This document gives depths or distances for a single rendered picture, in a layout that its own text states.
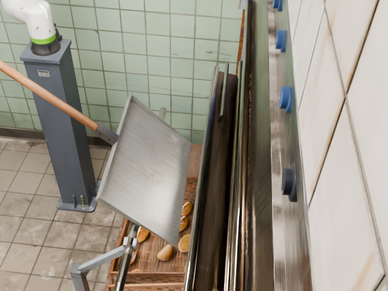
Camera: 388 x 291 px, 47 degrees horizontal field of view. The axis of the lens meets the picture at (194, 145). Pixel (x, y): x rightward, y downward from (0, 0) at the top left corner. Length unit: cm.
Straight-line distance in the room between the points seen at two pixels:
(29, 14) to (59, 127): 69
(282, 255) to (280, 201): 10
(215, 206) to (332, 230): 98
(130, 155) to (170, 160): 21
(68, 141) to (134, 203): 118
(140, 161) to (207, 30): 128
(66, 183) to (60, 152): 29
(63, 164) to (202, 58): 111
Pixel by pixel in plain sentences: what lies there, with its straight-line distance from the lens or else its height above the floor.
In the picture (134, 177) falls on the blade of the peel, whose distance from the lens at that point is 167.
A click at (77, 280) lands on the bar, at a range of 182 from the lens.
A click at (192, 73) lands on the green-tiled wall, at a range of 297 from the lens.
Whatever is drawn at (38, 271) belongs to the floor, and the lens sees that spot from 295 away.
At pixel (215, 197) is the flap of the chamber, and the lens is 135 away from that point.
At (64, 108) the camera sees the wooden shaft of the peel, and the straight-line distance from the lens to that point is 162.
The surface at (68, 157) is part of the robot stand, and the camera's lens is 282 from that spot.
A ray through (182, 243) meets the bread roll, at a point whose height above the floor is 64.
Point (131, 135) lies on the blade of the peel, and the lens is 177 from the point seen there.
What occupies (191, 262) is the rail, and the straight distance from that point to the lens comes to 118.
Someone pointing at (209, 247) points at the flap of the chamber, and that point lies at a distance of 124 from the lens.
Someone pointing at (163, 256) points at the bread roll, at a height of 65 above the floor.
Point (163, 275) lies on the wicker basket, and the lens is 192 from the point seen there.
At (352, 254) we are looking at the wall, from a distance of 31.
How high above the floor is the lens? 245
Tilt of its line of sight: 44 degrees down
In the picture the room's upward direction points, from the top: 2 degrees clockwise
